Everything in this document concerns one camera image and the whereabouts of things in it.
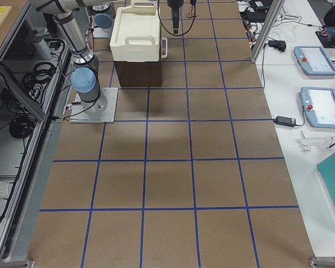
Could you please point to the black power adapter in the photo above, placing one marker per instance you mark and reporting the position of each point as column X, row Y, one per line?
column 284, row 121

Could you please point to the aluminium frame post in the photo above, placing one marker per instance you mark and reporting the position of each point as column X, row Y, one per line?
column 266, row 28

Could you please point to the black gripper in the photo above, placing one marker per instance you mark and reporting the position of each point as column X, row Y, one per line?
column 173, row 4

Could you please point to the white drawer handle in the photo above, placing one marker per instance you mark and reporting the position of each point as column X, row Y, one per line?
column 164, row 47

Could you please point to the near teach pendant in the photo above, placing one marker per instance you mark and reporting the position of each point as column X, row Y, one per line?
column 319, row 106

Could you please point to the far teach pendant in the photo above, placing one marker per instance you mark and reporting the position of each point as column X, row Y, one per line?
column 314, row 60

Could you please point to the white plastic tray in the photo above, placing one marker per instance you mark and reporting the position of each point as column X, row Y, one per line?
column 136, row 33

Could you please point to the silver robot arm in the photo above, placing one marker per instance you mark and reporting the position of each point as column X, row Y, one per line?
column 84, row 78
column 102, row 19

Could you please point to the dark wooden drawer cabinet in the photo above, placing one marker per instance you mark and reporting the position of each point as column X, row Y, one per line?
column 139, row 74

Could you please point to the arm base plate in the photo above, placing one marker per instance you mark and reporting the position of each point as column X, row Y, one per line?
column 102, row 33
column 102, row 111

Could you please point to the grey orange scissors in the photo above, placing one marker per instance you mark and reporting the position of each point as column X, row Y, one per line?
column 190, row 13

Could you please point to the teach pendant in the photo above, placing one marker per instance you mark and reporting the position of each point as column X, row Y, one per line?
column 319, row 106
column 314, row 60

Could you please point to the clear acrylic part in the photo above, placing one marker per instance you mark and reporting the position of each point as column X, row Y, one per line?
column 324, row 144

